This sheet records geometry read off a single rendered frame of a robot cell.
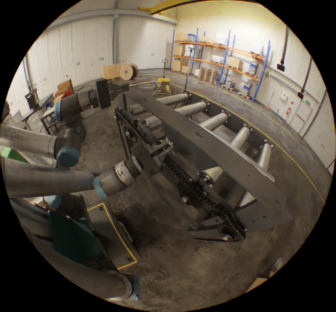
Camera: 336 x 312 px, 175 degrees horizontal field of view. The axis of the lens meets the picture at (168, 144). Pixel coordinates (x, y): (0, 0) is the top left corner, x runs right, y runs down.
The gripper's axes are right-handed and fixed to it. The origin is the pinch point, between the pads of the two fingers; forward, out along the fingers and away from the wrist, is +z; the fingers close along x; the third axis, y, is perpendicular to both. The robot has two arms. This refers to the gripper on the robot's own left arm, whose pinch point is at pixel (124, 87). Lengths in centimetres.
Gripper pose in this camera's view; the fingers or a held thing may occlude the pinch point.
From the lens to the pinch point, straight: 55.9
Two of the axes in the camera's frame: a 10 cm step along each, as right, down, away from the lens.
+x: -0.8, 7.0, 7.1
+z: 7.6, -4.1, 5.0
